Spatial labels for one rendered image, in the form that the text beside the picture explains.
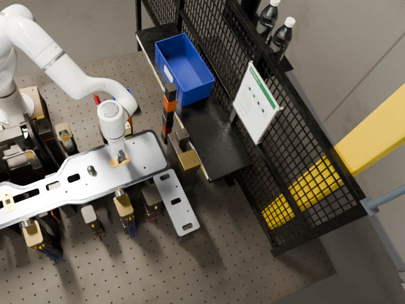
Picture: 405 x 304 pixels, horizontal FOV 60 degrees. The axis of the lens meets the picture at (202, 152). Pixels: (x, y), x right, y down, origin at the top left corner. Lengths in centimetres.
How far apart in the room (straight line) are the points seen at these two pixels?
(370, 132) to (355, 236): 194
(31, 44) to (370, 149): 102
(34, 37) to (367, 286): 255
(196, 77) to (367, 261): 188
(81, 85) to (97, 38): 215
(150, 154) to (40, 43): 68
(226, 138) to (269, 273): 70
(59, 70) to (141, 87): 101
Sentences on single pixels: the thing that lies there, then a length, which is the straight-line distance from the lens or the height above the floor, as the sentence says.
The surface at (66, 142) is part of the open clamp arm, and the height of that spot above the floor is 105.
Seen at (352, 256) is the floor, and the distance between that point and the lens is 288.
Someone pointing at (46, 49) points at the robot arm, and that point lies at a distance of 120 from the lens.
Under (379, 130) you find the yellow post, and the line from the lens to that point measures 102.
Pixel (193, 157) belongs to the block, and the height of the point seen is 106.
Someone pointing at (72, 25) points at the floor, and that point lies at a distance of 346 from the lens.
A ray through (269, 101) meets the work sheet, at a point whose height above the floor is 142.
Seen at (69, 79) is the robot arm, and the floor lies 151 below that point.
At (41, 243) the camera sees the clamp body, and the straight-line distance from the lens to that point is 152.
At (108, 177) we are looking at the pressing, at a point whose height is 100.
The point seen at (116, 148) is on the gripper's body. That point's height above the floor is 124.
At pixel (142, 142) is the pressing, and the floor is 100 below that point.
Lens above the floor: 246
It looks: 64 degrees down
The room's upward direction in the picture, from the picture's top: 18 degrees clockwise
